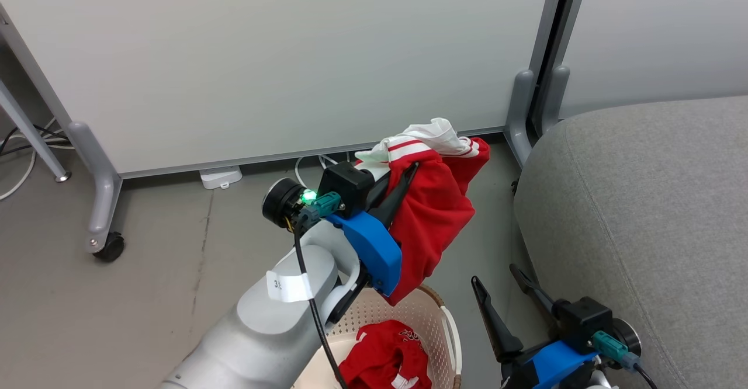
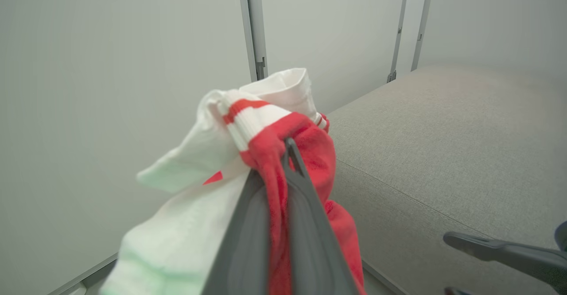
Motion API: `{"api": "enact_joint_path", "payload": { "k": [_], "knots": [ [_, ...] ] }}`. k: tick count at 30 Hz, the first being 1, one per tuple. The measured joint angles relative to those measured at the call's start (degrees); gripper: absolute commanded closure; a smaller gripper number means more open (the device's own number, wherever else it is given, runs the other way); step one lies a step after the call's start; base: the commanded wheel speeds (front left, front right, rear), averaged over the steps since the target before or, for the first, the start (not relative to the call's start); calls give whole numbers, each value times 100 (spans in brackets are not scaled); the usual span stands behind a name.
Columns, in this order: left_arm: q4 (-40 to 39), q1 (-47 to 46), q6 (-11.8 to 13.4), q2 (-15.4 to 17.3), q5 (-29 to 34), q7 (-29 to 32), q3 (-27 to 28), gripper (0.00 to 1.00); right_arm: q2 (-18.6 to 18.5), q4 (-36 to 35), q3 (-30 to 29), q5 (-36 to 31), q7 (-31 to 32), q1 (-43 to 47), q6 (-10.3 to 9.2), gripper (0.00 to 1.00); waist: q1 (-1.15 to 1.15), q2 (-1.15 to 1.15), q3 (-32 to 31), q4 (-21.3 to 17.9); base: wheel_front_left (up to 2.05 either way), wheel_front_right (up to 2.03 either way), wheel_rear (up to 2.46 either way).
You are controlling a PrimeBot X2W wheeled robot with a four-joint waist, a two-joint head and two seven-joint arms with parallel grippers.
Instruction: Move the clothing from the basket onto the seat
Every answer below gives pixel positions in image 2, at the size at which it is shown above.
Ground grey metal partition post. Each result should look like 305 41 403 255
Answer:
236 0 269 82
387 0 411 83
411 0 435 72

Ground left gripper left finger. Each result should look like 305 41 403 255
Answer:
202 167 271 295

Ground grey fabric sofa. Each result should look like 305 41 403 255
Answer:
326 63 567 295

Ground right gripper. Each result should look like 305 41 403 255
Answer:
443 221 567 295

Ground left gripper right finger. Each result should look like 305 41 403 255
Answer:
281 138 360 295

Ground red garment with white trim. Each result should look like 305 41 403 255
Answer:
203 89 367 295

